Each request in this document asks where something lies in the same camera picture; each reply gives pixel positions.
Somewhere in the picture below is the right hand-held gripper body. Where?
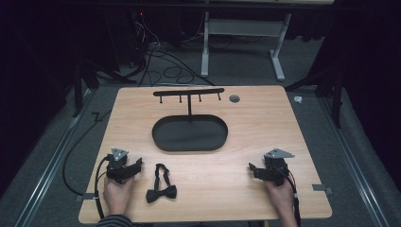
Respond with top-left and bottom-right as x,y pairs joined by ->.
263,148 -> 296,187

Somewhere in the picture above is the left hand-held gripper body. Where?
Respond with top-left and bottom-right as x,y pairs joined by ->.
105,148 -> 131,185

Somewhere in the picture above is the black bow tie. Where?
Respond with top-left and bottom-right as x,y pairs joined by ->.
145,163 -> 179,204

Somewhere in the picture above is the black hook rack with tray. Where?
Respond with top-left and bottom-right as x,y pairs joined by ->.
151,87 -> 229,153

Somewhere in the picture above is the person's left hand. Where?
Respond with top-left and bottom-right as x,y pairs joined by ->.
102,175 -> 135,218

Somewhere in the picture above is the person's right hand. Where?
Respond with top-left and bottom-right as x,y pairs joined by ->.
264,179 -> 297,219

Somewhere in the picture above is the black tripod stand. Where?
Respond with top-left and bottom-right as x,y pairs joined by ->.
284,67 -> 344,130
70,56 -> 138,118

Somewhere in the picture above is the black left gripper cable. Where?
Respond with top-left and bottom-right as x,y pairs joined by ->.
94,155 -> 112,220

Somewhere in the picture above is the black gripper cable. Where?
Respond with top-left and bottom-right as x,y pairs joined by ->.
94,155 -> 112,220
277,166 -> 303,227

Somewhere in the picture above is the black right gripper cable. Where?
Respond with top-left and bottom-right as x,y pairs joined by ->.
277,166 -> 303,227

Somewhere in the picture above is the grey metal table bracket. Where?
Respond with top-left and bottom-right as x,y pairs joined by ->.
75,192 -> 96,203
311,183 -> 335,195

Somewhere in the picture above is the black floor cable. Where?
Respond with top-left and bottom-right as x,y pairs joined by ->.
61,108 -> 113,197

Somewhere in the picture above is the metal floor rail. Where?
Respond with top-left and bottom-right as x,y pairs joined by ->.
318,97 -> 392,227
13,91 -> 94,227

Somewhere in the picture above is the tangle of black floor cables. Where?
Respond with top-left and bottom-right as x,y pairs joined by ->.
126,12 -> 217,88

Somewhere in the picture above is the white metal desk frame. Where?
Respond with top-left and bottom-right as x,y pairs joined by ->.
200,10 -> 293,82

